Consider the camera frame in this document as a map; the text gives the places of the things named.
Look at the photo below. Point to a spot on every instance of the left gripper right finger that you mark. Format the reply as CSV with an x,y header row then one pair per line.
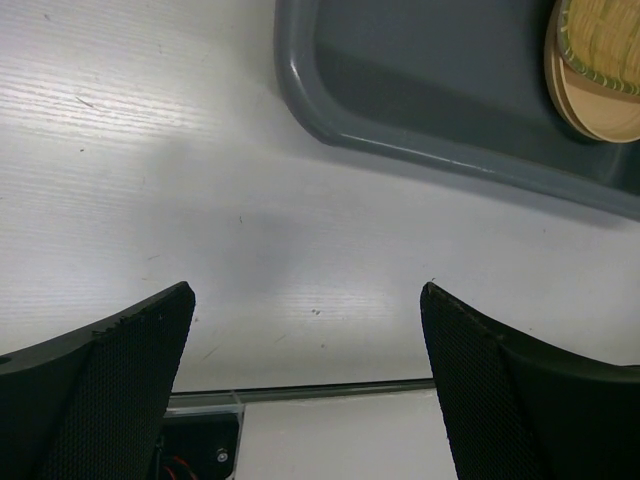
x,y
515,407

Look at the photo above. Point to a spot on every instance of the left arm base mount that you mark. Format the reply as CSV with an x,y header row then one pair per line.
x,y
199,437

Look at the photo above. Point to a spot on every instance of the tan plate with square print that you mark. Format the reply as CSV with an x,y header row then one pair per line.
x,y
556,89

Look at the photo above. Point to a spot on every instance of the woven bamboo tray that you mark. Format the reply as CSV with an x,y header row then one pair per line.
x,y
599,40

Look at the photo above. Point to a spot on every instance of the grey plastic bin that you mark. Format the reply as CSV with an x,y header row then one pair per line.
x,y
453,85

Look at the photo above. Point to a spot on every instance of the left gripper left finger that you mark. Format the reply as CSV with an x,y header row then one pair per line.
x,y
89,404

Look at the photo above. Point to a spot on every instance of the tan plate with bear print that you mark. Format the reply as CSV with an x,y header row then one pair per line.
x,y
609,115

